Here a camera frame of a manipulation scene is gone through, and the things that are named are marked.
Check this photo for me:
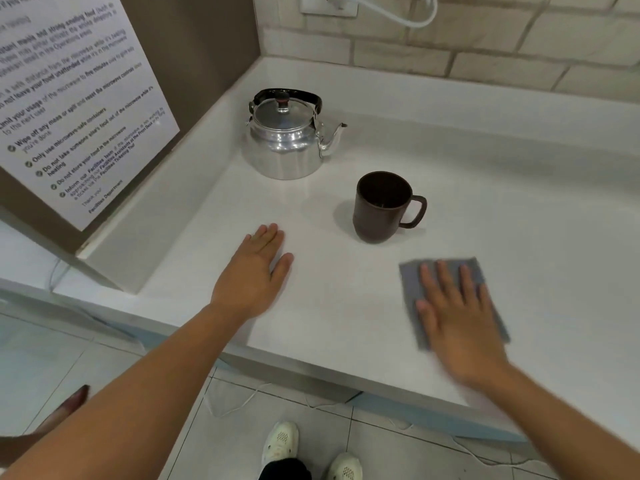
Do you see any person's left hand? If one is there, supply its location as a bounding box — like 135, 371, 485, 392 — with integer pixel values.
209, 223, 295, 323

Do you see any person's right hand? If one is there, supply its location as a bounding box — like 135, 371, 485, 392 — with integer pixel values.
415, 260, 511, 391

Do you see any grey cleaning cloth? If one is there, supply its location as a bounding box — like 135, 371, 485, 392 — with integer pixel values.
398, 256, 511, 351

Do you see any silver metal kettle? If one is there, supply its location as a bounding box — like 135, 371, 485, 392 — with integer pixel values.
243, 87, 348, 181

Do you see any dark brown mug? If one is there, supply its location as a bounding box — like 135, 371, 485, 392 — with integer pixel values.
352, 171, 429, 245

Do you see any person's right forearm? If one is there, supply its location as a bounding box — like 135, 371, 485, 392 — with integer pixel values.
462, 362, 640, 480

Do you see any person's left forearm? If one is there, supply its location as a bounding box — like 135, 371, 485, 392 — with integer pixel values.
0, 302, 251, 480

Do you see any white countertop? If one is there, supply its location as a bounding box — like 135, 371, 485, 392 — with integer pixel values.
52, 56, 640, 453

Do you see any person's white left shoe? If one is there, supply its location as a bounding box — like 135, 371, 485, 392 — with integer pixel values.
261, 421, 300, 468

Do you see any person's white shoe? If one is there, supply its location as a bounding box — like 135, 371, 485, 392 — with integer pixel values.
261, 421, 300, 468
327, 452, 363, 480

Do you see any person's white right shoe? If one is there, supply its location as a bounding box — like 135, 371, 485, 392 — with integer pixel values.
327, 452, 363, 480

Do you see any person's black trouser leg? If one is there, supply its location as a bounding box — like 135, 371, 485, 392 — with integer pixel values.
259, 458, 313, 480

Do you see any brown side panel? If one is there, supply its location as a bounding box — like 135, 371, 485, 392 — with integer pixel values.
0, 0, 261, 255

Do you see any purple and white safety poster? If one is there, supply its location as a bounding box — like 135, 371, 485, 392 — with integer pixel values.
0, 0, 181, 232

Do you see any thin white floor cable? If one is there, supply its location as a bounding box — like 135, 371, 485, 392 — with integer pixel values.
202, 379, 556, 468

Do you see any white wall socket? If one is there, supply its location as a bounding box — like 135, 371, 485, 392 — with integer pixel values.
299, 0, 359, 19

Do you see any white power cable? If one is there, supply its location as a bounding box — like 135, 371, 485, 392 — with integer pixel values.
357, 0, 439, 29

